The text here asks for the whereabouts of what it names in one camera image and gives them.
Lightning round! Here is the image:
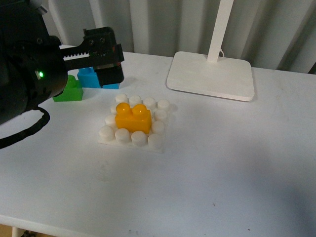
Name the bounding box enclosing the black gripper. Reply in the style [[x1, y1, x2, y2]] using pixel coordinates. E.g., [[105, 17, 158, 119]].
[[0, 0, 124, 123]]

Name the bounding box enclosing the yellow two-stud block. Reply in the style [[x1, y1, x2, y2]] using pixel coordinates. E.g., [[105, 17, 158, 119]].
[[115, 103, 152, 134]]

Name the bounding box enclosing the blue three-stud block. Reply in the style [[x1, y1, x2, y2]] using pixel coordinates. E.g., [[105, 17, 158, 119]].
[[77, 67, 120, 89]]

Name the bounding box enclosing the green block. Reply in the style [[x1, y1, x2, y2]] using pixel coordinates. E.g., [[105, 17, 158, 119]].
[[53, 75, 83, 102]]

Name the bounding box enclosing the white lamp stand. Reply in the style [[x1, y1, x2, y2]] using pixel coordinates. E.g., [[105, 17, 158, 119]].
[[166, 0, 255, 102]]

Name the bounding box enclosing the black cable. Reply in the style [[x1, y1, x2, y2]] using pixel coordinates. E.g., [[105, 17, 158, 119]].
[[0, 106, 51, 150]]

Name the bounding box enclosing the white studded base plate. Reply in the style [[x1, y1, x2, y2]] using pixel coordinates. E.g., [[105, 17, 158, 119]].
[[98, 93, 172, 153]]

